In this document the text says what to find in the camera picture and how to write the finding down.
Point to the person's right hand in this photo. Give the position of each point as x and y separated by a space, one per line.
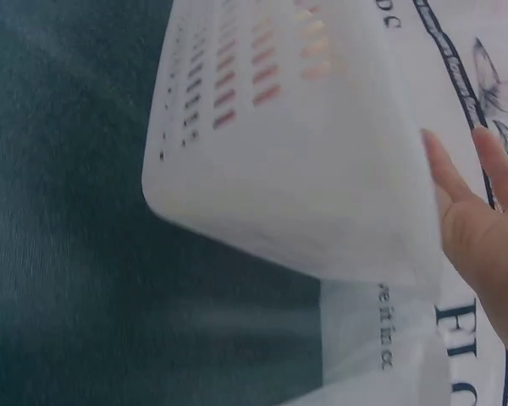
487 254

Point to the white slotted plastic basket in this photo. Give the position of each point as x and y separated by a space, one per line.
288 182

